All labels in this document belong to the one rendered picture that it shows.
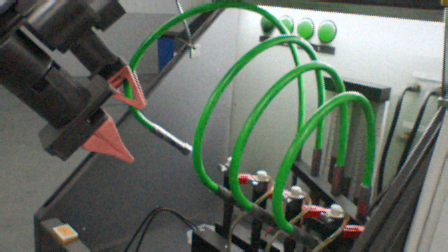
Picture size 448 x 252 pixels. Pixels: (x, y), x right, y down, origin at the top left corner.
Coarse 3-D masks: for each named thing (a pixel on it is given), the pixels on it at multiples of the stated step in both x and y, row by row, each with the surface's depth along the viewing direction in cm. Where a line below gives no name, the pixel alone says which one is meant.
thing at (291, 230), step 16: (336, 96) 64; (352, 96) 65; (320, 112) 62; (368, 112) 69; (304, 128) 61; (368, 128) 72; (368, 144) 73; (288, 160) 59; (368, 160) 74; (368, 176) 75; (272, 192) 60; (368, 192) 75; (272, 208) 61; (288, 224) 63; (304, 240) 66; (320, 240) 70
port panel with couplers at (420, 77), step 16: (416, 64) 87; (432, 64) 85; (416, 80) 87; (432, 80) 85; (416, 96) 88; (432, 96) 86; (400, 112) 91; (416, 112) 88; (432, 112) 86; (400, 128) 91; (400, 144) 92
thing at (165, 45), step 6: (162, 36) 679; (168, 36) 673; (174, 36) 672; (162, 42) 682; (168, 42) 677; (162, 48) 685; (168, 48) 680; (162, 54) 688; (168, 54) 683; (162, 60) 692; (168, 60) 686; (162, 66) 695
